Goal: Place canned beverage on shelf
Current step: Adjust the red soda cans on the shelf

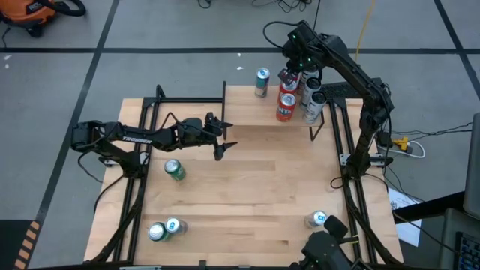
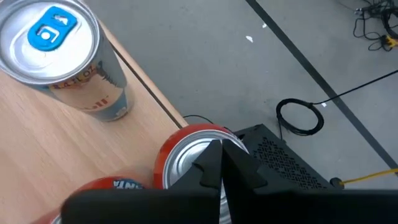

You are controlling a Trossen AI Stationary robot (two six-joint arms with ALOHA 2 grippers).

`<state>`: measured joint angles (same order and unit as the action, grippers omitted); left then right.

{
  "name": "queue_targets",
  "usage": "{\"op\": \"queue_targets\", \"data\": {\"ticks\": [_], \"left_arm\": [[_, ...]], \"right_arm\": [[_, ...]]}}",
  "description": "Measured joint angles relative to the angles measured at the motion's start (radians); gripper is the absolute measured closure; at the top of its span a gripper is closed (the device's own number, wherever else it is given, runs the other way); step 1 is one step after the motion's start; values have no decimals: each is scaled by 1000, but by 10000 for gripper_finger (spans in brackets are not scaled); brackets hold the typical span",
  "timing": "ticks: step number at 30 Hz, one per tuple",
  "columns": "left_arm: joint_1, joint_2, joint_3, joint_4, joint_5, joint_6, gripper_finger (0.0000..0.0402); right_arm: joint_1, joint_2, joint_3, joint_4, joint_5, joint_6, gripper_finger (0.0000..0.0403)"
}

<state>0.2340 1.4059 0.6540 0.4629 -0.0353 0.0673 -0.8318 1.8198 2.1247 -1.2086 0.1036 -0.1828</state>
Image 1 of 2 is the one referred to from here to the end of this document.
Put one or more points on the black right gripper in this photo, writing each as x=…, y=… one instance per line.
x=302, y=47

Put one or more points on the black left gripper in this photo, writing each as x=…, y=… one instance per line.
x=193, y=131

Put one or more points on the white Celsius can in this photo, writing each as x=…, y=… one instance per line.
x=318, y=99
x=314, y=84
x=309, y=74

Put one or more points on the blue silver Red Bull can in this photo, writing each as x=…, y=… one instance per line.
x=317, y=218
x=173, y=225
x=262, y=84

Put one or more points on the green Sprite can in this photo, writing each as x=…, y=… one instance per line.
x=173, y=167
x=156, y=231

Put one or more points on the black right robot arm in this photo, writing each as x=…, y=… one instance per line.
x=356, y=75

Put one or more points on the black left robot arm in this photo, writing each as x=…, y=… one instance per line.
x=135, y=138

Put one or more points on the black computer case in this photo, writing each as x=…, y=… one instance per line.
x=341, y=90

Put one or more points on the black power adapter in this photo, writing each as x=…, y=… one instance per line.
x=384, y=138

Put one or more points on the yellow plug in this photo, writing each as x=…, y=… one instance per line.
x=401, y=143

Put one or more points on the white paper sheet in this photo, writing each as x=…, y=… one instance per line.
x=407, y=228

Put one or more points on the black desk beam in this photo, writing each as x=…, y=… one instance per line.
x=431, y=208

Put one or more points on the grey monitor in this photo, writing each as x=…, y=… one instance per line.
x=473, y=165

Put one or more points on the black mat orange stripes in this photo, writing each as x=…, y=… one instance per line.
x=28, y=240

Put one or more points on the orange shop vacuum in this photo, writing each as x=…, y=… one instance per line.
x=26, y=13

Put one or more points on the black keyboard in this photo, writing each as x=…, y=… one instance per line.
x=468, y=253

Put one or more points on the wooden shelf black frame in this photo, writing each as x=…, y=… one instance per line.
x=247, y=108

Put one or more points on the black aluminium rig frame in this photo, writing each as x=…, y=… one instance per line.
x=187, y=99

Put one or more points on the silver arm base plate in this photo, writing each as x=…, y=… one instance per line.
x=345, y=160
x=108, y=162

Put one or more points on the black camera bracket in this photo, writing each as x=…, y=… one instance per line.
x=202, y=264

